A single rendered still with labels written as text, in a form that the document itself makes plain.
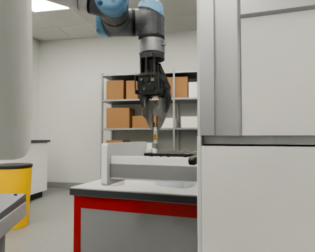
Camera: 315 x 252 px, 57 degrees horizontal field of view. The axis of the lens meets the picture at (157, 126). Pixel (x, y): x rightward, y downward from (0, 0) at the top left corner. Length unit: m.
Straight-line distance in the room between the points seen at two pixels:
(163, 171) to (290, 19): 0.52
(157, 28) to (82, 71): 4.91
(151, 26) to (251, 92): 0.61
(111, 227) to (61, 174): 4.76
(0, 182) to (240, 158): 3.19
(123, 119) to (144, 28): 4.02
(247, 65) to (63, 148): 5.55
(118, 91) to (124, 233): 3.97
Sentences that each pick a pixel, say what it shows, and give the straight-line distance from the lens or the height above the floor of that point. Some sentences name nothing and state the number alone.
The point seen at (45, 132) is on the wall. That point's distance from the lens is 5.96.
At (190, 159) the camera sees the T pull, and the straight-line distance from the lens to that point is 0.48.
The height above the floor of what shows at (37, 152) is 0.71.
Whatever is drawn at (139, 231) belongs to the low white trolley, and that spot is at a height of 0.62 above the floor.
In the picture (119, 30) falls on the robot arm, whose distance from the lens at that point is 0.84.
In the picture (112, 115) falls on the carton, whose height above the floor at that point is 1.30.
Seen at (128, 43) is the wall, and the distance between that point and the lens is 5.52.
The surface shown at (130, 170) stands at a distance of 0.76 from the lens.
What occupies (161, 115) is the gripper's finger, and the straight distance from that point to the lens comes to 0.82.
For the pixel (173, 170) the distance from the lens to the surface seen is 0.72.
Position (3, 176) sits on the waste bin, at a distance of 3.35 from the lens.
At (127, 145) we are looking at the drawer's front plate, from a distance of 0.88.
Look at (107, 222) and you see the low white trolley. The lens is 1.10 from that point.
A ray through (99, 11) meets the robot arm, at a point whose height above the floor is 1.24.
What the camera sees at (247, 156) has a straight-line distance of 0.27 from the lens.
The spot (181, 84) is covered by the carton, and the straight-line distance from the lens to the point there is 4.67.
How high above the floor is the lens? 0.94
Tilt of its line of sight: 2 degrees up
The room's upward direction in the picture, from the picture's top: straight up
